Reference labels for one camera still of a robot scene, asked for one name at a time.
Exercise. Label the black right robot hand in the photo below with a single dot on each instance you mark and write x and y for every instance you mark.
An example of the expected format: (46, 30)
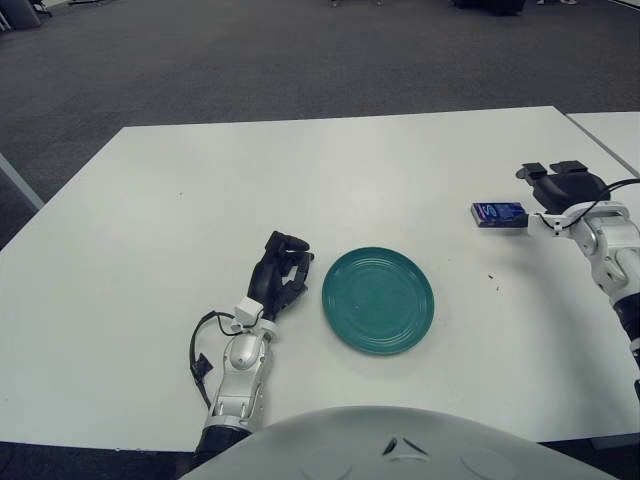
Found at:
(570, 190)

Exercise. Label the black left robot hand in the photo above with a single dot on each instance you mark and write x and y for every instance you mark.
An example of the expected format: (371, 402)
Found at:
(265, 277)

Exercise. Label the blue gum box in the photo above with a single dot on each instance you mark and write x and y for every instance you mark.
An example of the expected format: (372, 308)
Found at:
(497, 214)

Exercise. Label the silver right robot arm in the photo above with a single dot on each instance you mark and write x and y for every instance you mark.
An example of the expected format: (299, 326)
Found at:
(610, 250)

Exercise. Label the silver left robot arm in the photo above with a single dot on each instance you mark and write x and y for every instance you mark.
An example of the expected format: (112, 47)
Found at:
(242, 352)

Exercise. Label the teal green round plate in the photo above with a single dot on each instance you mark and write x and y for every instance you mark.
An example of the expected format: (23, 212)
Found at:
(378, 300)

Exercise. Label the adjacent white table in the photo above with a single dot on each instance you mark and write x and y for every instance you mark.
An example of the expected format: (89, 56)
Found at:
(612, 132)

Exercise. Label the dark background furniture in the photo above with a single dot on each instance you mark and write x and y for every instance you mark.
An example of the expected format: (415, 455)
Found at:
(490, 5)

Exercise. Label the silver robot torso shell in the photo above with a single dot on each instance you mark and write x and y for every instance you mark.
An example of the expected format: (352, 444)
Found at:
(400, 450)

